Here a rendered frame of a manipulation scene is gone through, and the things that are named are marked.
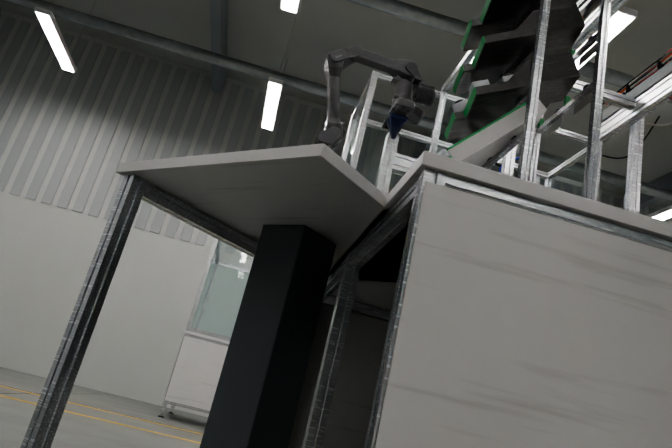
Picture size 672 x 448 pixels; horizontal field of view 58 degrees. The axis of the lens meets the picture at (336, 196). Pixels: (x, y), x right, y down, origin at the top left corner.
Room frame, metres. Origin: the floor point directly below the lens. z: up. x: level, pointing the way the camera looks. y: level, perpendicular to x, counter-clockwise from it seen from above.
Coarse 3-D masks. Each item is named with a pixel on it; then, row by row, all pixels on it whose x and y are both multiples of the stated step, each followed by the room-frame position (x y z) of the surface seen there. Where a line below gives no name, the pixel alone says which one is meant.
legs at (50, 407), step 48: (144, 192) 1.57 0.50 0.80; (240, 240) 1.88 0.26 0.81; (288, 240) 1.63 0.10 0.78; (96, 288) 1.54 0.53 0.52; (288, 288) 1.61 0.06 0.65; (240, 336) 1.68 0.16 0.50; (288, 336) 1.64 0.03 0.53; (48, 384) 1.55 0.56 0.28; (240, 384) 1.65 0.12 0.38; (288, 384) 1.68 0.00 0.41; (48, 432) 1.55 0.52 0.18; (240, 432) 1.63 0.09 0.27; (288, 432) 1.72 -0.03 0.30
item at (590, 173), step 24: (600, 0) 1.32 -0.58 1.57; (600, 24) 1.31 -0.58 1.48; (600, 48) 1.30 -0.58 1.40; (600, 72) 1.30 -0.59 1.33; (528, 96) 1.30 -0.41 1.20; (600, 96) 1.30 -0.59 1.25; (528, 120) 1.28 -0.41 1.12; (600, 120) 1.30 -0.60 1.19; (528, 144) 1.29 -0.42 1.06; (528, 168) 1.28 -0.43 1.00
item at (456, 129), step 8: (544, 104) 1.46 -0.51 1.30; (456, 112) 1.47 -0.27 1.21; (504, 112) 1.47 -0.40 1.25; (456, 120) 1.48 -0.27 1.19; (464, 120) 1.48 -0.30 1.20; (472, 120) 1.49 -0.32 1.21; (480, 120) 1.50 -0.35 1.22; (488, 120) 1.51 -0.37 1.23; (448, 128) 1.55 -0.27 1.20; (456, 128) 1.53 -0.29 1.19; (464, 128) 1.54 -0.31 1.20; (472, 128) 1.55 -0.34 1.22; (480, 128) 1.56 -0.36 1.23; (448, 136) 1.58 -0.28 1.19; (456, 136) 1.58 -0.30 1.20; (464, 136) 1.59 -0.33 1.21
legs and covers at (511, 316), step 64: (448, 192) 1.05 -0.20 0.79; (448, 256) 1.05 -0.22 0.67; (512, 256) 1.06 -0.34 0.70; (576, 256) 1.07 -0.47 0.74; (640, 256) 1.09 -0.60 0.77; (320, 320) 2.53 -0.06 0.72; (384, 320) 2.55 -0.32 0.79; (448, 320) 1.05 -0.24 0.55; (512, 320) 1.06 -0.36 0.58; (576, 320) 1.08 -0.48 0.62; (640, 320) 1.09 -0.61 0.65; (320, 384) 1.76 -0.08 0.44; (384, 384) 1.05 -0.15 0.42; (448, 384) 1.05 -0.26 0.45; (512, 384) 1.07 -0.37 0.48; (576, 384) 1.08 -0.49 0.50; (640, 384) 1.09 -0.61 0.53
